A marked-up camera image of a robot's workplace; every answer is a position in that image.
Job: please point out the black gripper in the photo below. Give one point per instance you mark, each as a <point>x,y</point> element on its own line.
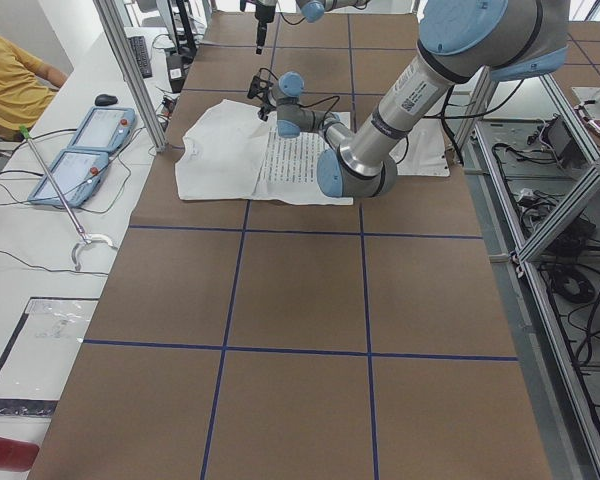
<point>266,106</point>
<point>261,31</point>

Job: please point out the white long-sleeve printed shirt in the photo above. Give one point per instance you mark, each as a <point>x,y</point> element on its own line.
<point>230,154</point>

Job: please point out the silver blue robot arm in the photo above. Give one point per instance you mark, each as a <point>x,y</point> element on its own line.
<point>311,11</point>
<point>514,39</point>

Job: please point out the black keyboard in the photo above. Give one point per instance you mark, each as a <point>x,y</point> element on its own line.
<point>140,53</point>

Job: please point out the upper blue teach pendant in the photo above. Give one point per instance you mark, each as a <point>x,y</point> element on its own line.
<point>104,129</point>

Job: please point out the blue teach pendant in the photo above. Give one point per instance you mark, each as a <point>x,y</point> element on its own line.
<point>77,173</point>
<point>104,129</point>

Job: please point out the black computer mouse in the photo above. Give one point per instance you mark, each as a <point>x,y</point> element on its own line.
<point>103,100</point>

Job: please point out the lower blue teach pendant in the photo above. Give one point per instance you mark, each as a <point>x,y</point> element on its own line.
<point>77,173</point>

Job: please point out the reacher grabber stick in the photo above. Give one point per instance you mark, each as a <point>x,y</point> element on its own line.
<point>86,239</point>

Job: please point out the person in yellow shirt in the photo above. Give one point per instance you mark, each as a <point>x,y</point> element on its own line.
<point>28,85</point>

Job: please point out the clear plastic sheet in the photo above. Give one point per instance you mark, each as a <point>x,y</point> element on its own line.
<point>38,358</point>

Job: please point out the red cylinder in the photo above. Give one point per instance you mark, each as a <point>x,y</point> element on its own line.
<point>17,456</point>

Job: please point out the aluminium frame post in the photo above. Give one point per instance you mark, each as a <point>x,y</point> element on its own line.
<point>115,33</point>

